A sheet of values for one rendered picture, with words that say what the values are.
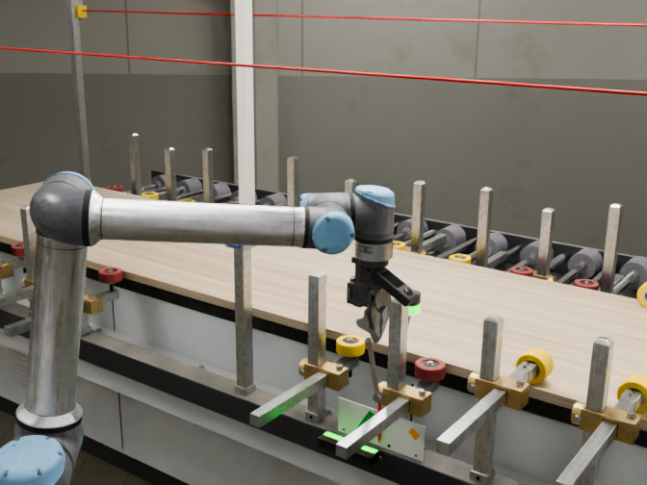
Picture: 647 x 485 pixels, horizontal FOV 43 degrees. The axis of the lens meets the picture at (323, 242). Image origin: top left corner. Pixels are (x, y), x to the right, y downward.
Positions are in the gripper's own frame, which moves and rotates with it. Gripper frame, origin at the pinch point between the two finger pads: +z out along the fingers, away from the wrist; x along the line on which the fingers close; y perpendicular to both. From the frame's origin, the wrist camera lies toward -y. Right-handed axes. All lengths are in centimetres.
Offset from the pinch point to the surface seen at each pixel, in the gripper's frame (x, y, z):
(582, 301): -90, -20, 14
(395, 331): -7.1, -0.3, 0.5
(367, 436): 13.3, -5.7, 18.3
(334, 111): -315, 234, -1
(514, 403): -6.5, -32.7, 9.8
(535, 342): -51, -20, 13
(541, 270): -116, 3, 15
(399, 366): -7.1, -1.8, 9.5
